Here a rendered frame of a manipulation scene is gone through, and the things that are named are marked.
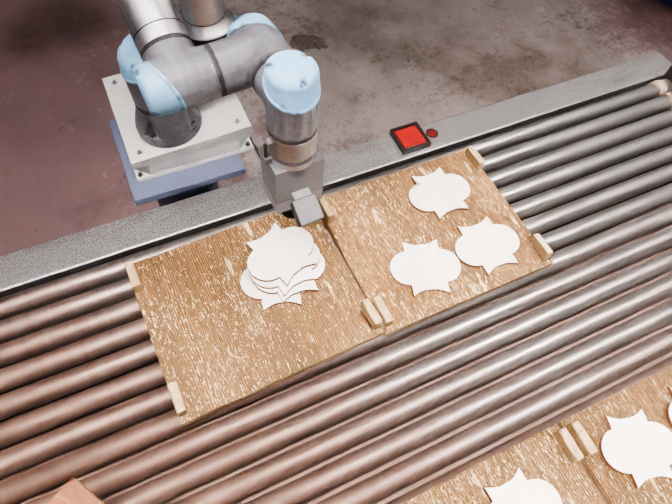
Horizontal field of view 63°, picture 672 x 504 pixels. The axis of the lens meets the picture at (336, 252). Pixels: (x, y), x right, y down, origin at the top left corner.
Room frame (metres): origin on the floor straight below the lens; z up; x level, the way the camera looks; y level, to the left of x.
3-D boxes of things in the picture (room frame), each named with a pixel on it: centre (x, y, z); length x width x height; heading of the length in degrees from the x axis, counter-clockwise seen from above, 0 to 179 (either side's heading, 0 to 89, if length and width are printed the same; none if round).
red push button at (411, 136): (0.97, -0.15, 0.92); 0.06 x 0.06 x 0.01; 31
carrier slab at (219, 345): (0.47, 0.15, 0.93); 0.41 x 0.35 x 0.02; 123
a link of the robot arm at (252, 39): (0.65, 0.16, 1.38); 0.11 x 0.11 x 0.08; 33
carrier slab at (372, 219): (0.69, -0.20, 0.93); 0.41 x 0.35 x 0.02; 122
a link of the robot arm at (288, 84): (0.57, 0.09, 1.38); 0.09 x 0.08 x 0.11; 33
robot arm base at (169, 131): (0.89, 0.43, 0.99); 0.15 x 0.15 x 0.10
